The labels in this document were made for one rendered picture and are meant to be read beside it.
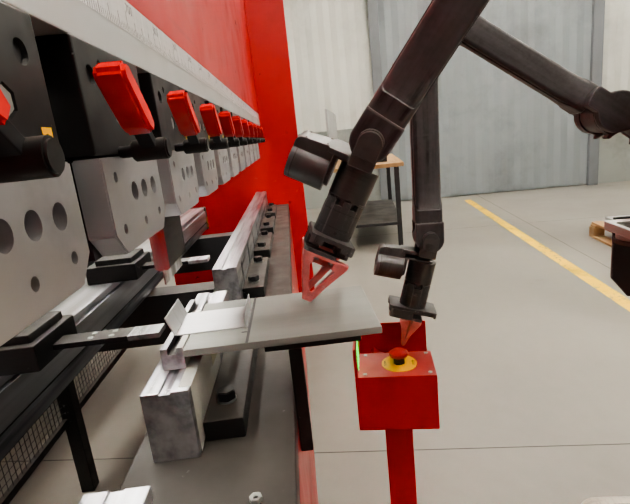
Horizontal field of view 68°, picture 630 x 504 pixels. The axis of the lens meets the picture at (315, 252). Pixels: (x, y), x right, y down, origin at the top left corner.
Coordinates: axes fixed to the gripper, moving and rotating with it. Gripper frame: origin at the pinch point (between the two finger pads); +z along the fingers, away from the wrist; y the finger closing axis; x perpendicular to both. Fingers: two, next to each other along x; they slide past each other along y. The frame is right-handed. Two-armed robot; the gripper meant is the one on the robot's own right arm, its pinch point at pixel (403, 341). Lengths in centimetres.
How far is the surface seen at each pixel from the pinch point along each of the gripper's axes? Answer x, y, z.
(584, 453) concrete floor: -61, -85, 58
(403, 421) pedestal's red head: 15.5, -1.1, 10.2
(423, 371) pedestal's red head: 13.9, -2.8, -0.7
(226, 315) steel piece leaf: 34.8, 32.6, -14.1
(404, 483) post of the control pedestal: 8.6, -6.1, 30.3
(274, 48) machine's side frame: -178, 76, -78
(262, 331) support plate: 41, 26, -16
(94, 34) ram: 61, 40, -48
